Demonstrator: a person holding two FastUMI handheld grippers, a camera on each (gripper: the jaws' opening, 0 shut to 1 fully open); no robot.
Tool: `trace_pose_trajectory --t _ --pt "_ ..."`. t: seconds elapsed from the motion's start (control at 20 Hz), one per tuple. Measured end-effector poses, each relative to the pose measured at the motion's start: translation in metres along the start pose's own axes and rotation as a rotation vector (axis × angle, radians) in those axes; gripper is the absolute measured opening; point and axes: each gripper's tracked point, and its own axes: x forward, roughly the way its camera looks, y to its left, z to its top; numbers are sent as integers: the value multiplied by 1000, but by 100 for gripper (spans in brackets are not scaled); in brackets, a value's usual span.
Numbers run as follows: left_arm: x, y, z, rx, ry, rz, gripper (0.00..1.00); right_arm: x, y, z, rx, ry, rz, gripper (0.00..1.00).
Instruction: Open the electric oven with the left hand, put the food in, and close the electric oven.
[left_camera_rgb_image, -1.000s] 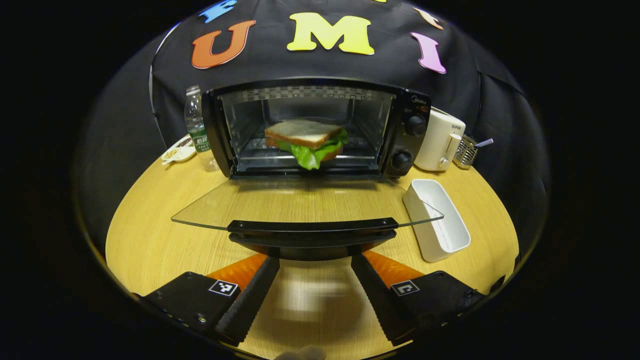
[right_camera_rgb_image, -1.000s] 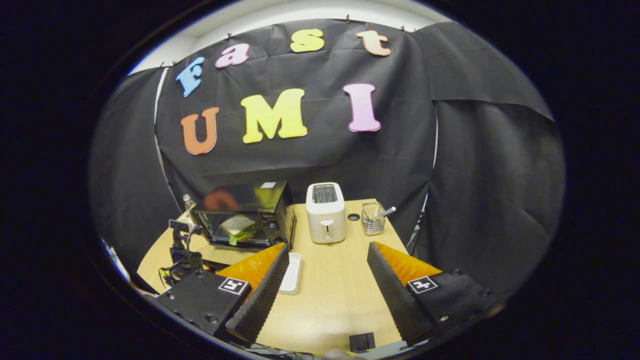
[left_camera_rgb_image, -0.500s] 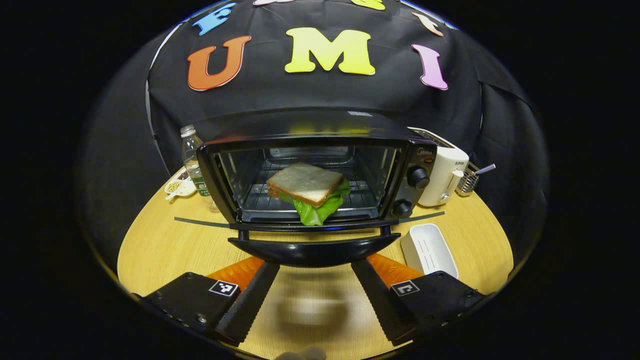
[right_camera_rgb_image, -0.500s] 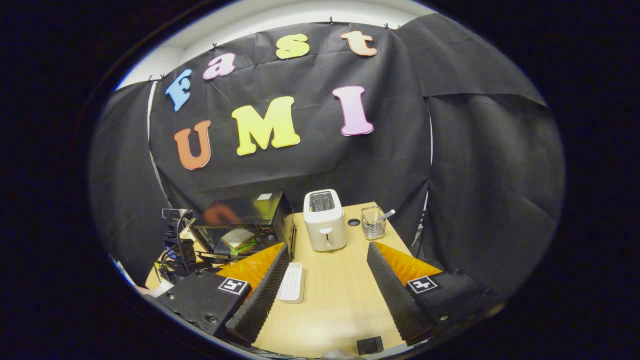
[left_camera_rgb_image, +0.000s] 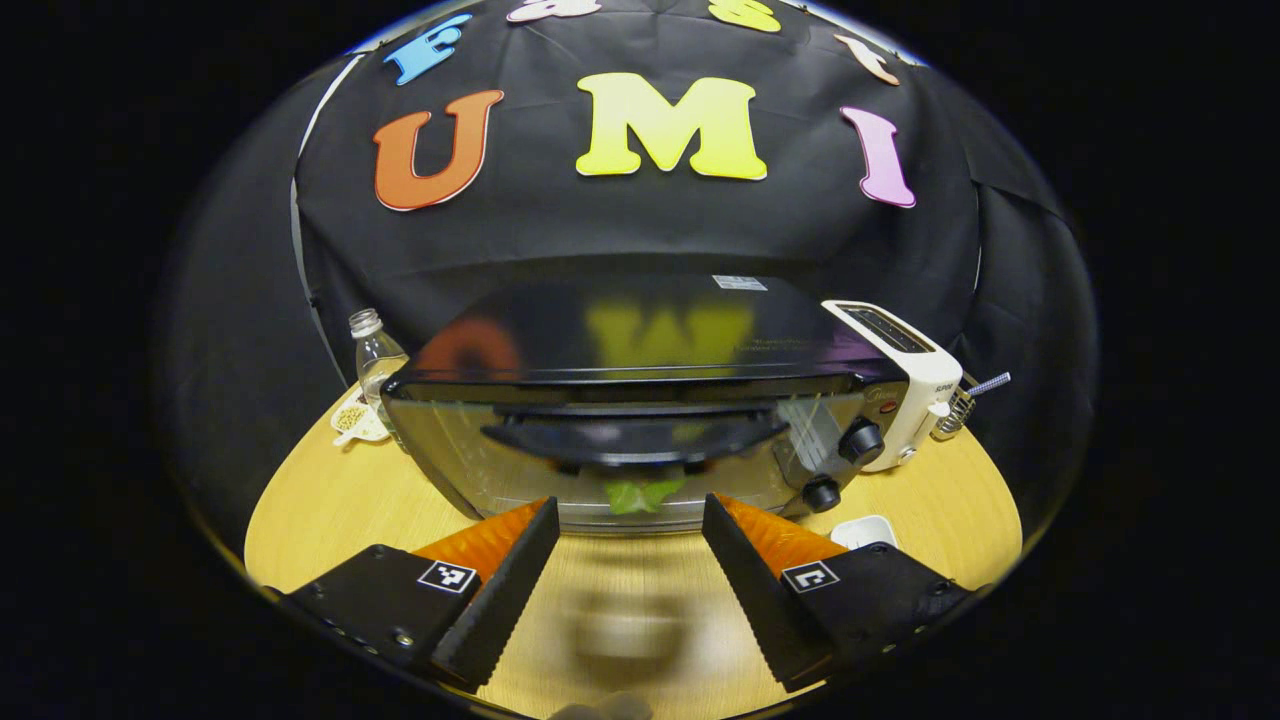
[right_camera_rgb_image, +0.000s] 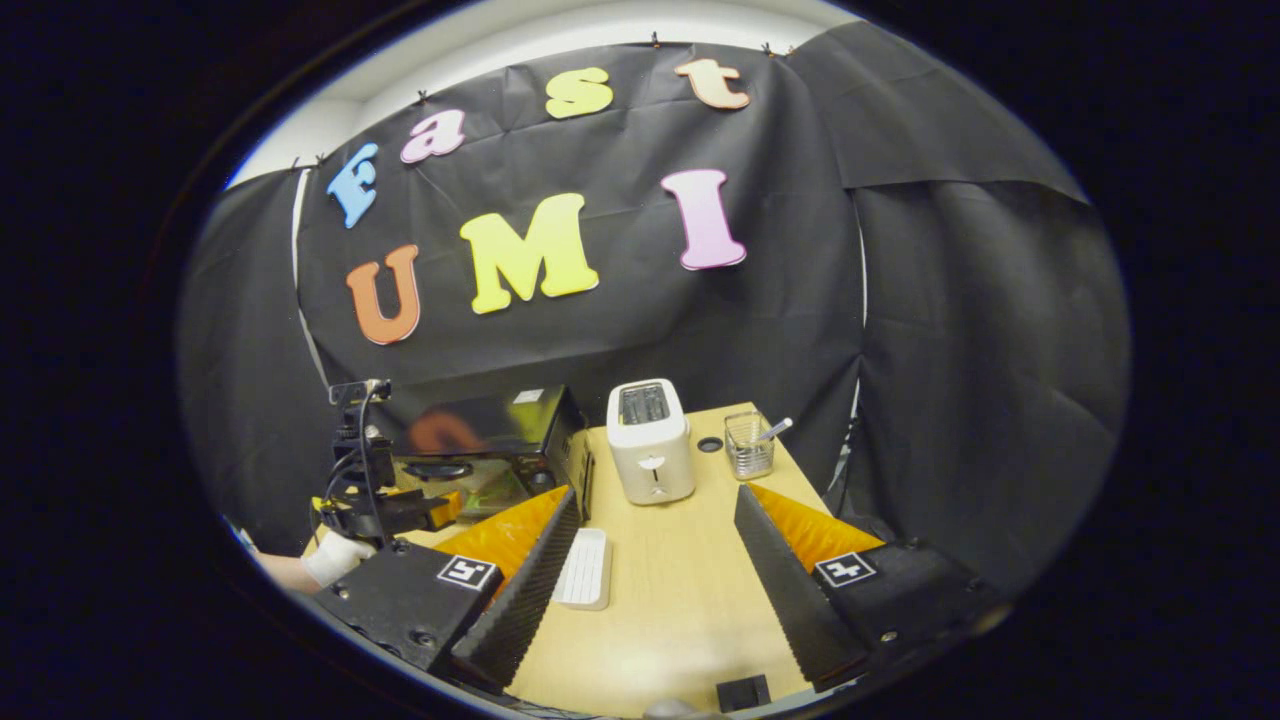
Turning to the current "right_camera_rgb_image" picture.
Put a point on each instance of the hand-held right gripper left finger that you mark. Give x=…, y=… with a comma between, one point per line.
x=525, y=600

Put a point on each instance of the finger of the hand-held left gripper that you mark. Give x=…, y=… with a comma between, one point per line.
x=445, y=508

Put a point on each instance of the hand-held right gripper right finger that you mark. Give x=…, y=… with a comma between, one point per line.
x=790, y=600

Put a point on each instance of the black electric oven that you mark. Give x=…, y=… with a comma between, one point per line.
x=510, y=420

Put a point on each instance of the white rectangular tray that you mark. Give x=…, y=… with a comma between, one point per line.
x=585, y=570

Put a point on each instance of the small black box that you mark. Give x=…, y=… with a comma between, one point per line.
x=743, y=693

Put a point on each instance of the clear glass cup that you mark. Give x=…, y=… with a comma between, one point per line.
x=748, y=455

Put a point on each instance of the white toaster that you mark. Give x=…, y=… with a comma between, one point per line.
x=650, y=470

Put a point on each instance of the black backdrop cloth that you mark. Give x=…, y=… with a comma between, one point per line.
x=700, y=330

